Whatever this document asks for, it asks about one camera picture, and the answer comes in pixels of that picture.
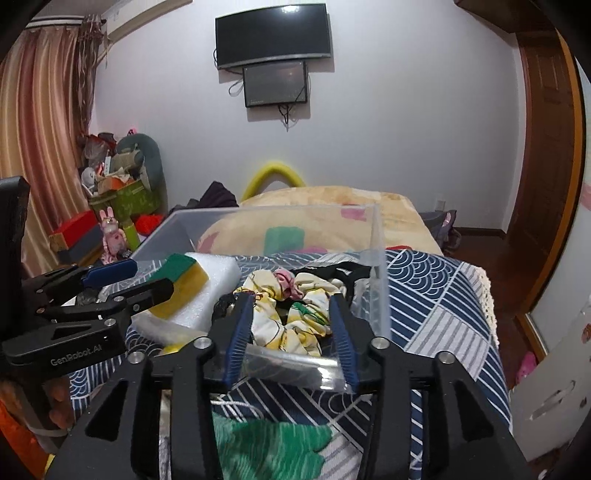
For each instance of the green cardboard box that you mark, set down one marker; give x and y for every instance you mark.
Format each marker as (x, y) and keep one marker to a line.
(129, 198)

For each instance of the white cardboard box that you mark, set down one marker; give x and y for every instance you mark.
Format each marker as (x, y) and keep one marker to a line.
(554, 383)

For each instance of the black wall television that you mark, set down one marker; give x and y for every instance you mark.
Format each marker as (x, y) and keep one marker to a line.
(272, 34)

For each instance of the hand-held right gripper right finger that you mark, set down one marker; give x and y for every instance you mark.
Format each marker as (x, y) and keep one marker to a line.
(345, 344)

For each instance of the yellow foam noodle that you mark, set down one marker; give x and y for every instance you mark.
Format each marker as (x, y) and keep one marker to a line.
(272, 167)

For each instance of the red box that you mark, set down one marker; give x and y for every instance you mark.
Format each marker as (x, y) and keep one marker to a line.
(76, 230)

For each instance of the white air conditioner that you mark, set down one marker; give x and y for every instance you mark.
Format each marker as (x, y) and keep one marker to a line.
(138, 21)

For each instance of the striped brown curtain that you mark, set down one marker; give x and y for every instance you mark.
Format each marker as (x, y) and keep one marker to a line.
(41, 129)

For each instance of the clear plastic storage box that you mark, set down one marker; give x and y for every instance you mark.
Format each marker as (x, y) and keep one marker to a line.
(379, 281)

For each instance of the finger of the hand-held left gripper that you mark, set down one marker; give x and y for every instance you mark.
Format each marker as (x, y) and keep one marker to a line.
(111, 273)
(147, 295)

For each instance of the pink scrunchie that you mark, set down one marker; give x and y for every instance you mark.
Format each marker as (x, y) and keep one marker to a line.
(284, 281)

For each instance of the white foam block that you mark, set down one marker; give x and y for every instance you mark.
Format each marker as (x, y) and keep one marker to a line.
(219, 277)

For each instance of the yellow floral scrunchie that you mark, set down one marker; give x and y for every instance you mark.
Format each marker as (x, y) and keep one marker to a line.
(272, 325)

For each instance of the dark bag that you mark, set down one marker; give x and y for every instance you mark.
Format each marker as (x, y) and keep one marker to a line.
(438, 228)

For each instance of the small black wall monitor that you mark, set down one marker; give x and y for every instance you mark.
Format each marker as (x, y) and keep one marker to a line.
(275, 84)

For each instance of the blue patterned blanket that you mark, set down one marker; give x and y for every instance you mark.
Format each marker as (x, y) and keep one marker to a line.
(438, 304)

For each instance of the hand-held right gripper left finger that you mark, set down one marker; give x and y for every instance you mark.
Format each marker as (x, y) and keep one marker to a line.
(236, 344)

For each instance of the pink bunny toy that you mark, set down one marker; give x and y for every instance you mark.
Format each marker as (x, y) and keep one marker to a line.
(112, 235)

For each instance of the dark clothing pile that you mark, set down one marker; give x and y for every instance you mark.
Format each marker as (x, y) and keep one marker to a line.
(217, 196)

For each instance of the green cloth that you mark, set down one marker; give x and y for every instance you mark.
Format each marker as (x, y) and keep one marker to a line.
(268, 450)

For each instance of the black garment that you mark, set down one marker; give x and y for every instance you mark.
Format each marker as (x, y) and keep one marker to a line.
(352, 272)

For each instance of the wooden door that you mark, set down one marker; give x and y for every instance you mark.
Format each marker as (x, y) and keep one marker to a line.
(547, 161)

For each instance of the person's left hand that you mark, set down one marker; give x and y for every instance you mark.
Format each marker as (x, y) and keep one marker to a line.
(62, 404)

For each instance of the green and yellow sponge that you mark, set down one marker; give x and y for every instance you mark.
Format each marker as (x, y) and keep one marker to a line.
(189, 281)

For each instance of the yellow patchwork quilt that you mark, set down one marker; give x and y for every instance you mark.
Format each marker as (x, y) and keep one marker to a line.
(323, 203)

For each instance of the cream crochet cloth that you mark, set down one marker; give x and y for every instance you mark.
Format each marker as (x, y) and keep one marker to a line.
(482, 300)

